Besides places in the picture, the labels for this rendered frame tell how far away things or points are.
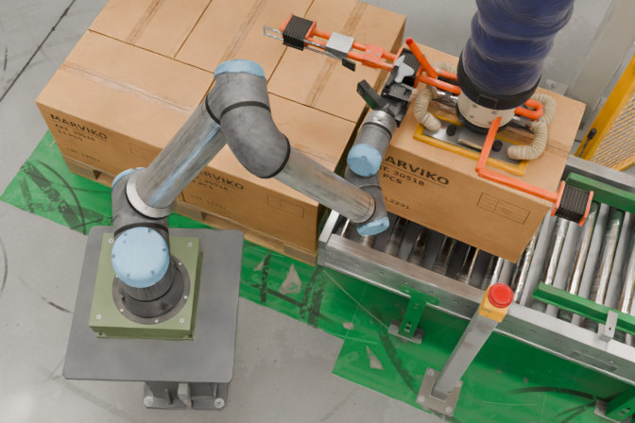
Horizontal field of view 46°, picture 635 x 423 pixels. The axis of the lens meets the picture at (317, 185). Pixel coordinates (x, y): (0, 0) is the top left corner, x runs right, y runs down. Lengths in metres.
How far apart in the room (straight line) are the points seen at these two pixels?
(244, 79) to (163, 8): 1.68
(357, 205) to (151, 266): 0.57
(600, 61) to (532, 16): 1.63
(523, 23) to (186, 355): 1.34
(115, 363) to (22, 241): 1.24
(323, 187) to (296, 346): 1.36
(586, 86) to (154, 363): 2.22
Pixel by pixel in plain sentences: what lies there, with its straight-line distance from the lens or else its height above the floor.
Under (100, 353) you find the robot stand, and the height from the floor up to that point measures 0.75.
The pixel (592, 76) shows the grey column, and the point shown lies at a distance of 3.51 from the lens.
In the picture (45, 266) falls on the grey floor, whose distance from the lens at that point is 3.40.
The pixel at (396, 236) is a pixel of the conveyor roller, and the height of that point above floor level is 0.55.
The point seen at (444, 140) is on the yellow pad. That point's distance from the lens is 2.26.
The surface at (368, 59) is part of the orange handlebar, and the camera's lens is 2.25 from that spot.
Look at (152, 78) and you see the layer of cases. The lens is 3.11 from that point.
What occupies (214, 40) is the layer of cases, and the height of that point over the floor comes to 0.54.
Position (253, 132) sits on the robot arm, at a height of 1.60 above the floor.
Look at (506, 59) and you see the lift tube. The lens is 1.96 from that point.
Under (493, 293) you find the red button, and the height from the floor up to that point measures 1.04.
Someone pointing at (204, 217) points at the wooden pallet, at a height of 0.03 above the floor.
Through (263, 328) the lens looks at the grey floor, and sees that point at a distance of 3.14.
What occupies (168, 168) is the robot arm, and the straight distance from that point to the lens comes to 1.95.
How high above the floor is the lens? 2.96
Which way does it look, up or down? 60 degrees down
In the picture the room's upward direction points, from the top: 3 degrees clockwise
